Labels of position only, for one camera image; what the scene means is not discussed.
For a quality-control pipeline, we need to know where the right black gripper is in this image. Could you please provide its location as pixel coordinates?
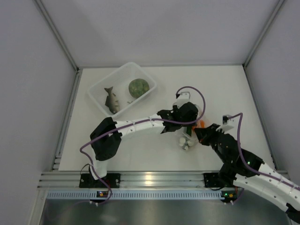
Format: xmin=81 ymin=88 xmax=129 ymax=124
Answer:
xmin=194 ymin=123 xmax=228 ymax=163

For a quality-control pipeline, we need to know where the fake orange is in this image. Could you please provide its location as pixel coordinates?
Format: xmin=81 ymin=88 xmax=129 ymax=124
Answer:
xmin=192 ymin=120 xmax=206 ymax=131

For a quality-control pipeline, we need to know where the fake green cucumber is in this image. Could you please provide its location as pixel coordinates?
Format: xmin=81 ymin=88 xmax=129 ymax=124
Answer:
xmin=185 ymin=126 xmax=192 ymax=136

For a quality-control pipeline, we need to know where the clear zip top bag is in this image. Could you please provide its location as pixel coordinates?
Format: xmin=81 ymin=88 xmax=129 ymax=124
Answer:
xmin=175 ymin=117 xmax=206 ymax=151

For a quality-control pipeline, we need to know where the fake green cabbage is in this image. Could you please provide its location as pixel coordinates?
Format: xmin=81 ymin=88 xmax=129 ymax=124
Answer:
xmin=128 ymin=78 xmax=150 ymax=98

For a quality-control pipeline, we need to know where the fake grey fish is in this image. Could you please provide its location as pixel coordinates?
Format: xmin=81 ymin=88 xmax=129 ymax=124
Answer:
xmin=105 ymin=87 xmax=120 ymax=114

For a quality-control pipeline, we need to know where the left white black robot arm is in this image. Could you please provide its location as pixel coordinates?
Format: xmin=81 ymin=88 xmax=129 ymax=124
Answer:
xmin=80 ymin=102 xmax=198 ymax=187

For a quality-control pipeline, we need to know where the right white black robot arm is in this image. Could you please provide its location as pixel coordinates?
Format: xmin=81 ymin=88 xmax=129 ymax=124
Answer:
xmin=194 ymin=124 xmax=300 ymax=223

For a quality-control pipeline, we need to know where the translucent white plastic basket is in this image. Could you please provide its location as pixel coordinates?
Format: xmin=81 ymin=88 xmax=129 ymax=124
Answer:
xmin=87 ymin=62 xmax=157 ymax=118

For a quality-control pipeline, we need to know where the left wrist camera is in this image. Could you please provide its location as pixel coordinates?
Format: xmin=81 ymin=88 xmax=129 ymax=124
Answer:
xmin=173 ymin=91 xmax=190 ymax=108

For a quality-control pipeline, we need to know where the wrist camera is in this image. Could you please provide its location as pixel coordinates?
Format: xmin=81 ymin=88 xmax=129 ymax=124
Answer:
xmin=173 ymin=91 xmax=190 ymax=108
xmin=216 ymin=115 xmax=235 ymax=132

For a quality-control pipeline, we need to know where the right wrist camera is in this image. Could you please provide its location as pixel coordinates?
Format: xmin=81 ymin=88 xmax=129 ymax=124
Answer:
xmin=216 ymin=115 xmax=235 ymax=132

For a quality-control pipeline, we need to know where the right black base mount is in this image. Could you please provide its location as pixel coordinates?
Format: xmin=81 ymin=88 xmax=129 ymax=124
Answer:
xmin=203 ymin=172 xmax=231 ymax=191

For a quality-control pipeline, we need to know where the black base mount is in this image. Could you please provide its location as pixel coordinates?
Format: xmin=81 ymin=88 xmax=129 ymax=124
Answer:
xmin=203 ymin=172 xmax=231 ymax=191
xmin=79 ymin=173 xmax=120 ymax=188

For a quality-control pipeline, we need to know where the white slotted cable duct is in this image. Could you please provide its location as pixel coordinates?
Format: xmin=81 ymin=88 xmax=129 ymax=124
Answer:
xmin=47 ymin=190 xmax=237 ymax=201

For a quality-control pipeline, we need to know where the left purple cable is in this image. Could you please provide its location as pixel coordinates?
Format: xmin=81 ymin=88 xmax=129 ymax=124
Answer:
xmin=79 ymin=86 xmax=206 ymax=202

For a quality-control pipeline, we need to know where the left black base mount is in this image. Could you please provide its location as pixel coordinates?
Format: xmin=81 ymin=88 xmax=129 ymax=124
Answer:
xmin=79 ymin=173 xmax=120 ymax=188

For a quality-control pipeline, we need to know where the right aluminium frame post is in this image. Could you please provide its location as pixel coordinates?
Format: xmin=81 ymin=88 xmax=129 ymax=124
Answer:
xmin=242 ymin=0 xmax=286 ymax=69

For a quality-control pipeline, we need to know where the aluminium frame post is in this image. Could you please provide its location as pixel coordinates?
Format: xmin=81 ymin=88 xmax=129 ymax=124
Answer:
xmin=33 ymin=0 xmax=79 ymax=71
xmin=242 ymin=0 xmax=286 ymax=69

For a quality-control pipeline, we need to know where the aluminium mounting rail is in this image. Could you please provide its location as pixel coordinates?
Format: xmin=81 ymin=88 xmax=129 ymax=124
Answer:
xmin=37 ymin=171 xmax=209 ymax=189

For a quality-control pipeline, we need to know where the left aluminium frame post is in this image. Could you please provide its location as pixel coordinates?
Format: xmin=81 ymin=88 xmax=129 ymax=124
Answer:
xmin=33 ymin=0 xmax=79 ymax=71

